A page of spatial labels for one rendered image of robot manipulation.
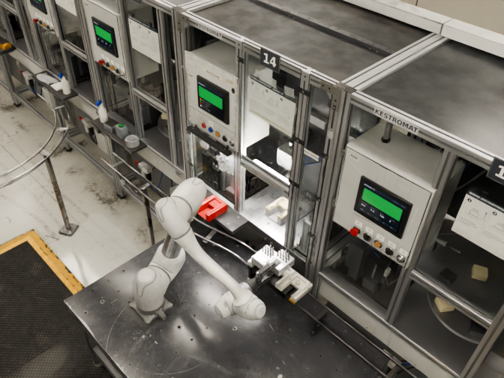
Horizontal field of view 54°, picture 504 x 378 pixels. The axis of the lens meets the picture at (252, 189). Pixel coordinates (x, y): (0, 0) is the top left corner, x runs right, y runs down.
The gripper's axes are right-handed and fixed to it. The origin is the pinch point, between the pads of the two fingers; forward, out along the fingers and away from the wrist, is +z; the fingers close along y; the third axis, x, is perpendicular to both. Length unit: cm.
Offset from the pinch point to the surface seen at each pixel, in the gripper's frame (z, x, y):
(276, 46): 32, 36, 104
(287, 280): 3.7, -7.0, -8.4
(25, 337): -107, 126, -94
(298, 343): -11.7, -29.9, -28.1
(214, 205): 10, 59, -2
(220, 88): 19, 61, 76
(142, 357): -76, 22, -28
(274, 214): 33.8, 31.1, -5.4
